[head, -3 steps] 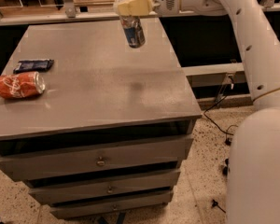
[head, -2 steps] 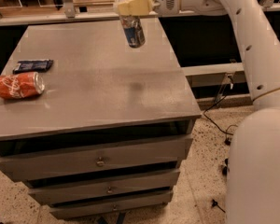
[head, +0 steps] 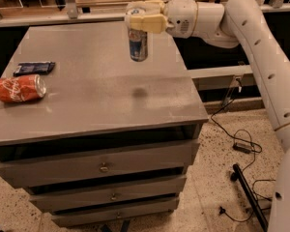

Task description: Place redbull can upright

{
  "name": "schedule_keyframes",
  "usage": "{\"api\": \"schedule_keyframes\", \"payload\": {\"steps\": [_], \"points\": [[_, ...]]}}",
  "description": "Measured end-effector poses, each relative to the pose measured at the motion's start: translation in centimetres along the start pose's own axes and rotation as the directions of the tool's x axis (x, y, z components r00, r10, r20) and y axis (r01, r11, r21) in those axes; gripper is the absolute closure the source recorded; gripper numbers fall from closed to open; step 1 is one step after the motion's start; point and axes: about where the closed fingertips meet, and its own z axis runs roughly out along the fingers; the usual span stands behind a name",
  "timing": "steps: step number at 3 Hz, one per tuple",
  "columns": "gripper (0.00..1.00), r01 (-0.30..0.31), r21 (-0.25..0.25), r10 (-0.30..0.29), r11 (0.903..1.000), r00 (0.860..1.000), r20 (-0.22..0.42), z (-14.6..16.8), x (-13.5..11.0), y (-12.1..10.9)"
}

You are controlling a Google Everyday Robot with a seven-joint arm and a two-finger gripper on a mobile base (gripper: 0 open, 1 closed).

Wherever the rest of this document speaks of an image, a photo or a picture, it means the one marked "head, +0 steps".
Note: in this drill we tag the black stand leg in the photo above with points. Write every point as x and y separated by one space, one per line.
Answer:
238 175

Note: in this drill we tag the red coca-cola can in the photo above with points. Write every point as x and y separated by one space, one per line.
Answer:
22 88

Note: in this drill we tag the silver blue redbull can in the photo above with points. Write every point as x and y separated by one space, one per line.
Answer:
137 38

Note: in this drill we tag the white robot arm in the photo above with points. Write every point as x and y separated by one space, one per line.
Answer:
238 22

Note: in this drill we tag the grey drawer cabinet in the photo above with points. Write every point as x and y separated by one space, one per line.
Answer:
112 138

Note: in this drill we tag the black power adapter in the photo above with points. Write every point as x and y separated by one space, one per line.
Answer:
241 148

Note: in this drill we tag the dark blue snack packet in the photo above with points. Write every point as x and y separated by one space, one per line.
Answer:
25 68

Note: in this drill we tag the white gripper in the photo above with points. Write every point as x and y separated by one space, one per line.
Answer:
180 16

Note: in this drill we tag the metal railing frame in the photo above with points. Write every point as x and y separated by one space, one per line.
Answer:
87 7

